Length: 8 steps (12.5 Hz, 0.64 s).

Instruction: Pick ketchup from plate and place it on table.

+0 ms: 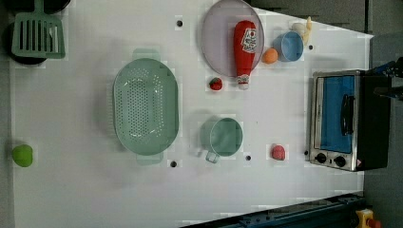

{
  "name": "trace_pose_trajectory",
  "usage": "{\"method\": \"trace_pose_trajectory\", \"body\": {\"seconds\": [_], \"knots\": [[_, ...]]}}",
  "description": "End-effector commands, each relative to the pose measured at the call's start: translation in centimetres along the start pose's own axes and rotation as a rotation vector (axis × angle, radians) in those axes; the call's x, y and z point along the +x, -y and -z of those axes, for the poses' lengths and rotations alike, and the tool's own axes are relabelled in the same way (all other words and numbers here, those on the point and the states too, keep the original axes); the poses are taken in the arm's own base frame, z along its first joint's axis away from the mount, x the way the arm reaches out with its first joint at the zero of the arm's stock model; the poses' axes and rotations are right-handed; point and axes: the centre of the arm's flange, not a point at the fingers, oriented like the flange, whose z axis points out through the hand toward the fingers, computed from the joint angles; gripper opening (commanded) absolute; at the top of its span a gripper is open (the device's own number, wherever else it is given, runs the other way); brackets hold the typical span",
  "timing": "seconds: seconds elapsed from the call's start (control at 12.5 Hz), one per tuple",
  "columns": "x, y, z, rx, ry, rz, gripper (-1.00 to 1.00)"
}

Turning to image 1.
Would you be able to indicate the yellow plush banana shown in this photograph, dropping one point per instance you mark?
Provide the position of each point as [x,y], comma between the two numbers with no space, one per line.
[307,33]

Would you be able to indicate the white plush garlic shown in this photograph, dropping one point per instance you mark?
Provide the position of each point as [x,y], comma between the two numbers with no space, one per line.
[298,27]

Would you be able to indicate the green slotted spatula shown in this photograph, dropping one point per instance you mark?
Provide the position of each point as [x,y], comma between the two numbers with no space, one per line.
[38,35]

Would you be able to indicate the lilac round plate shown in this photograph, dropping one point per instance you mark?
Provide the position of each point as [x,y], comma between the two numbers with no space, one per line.
[217,34]

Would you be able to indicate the orange plush fruit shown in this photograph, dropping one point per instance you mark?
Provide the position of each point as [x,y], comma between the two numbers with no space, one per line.
[270,56]

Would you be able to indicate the yellow red emergency button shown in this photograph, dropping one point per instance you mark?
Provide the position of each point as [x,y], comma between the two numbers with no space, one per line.
[366,219]

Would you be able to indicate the blue bowl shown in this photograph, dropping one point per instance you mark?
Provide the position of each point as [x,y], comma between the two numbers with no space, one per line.
[289,46]

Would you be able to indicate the red plush ketchup bottle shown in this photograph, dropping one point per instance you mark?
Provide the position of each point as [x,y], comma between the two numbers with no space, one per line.
[245,43]

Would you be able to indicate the pink plush fruit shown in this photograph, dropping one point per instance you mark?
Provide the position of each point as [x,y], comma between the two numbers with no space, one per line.
[278,153]

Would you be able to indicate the dark blue table frame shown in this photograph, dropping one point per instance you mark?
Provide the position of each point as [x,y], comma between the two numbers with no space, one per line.
[334,212]

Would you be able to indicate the green plush apple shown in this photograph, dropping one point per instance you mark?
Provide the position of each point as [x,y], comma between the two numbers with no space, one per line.
[23,155]

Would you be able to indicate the green metal cup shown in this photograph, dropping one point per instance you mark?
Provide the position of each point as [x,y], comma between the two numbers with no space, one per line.
[221,137]

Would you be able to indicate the green oval colander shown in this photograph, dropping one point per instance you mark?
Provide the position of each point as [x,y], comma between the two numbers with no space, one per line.
[146,106]

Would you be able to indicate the silver black toaster oven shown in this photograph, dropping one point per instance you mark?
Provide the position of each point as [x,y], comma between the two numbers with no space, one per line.
[350,123]

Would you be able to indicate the red plush strawberry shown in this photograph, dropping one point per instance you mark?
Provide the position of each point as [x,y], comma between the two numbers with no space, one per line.
[216,84]

